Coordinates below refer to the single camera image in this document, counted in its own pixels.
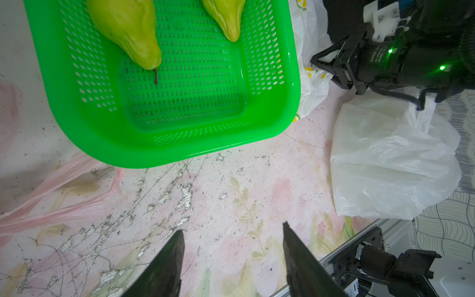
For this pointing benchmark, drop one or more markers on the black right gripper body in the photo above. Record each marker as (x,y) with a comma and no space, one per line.
(412,59)

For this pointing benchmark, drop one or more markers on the green pear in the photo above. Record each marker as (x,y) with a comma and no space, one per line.
(227,14)

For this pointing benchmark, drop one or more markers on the pink plastic bag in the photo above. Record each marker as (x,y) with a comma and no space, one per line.
(37,199)

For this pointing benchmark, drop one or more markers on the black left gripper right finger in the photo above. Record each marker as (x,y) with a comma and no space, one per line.
(305,276)

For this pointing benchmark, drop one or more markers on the green plastic basket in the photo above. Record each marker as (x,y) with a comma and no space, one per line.
(208,94)

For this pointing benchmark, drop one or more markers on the yellow-green small pear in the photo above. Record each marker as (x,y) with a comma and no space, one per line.
(131,25)

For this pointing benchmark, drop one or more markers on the white plastic bag lemon print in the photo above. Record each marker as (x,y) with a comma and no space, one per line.
(390,160)

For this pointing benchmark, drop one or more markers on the black toolbox yellow latch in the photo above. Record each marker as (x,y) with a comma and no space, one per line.
(344,16)

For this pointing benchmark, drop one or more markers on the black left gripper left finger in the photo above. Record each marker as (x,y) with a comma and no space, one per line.
(162,278)

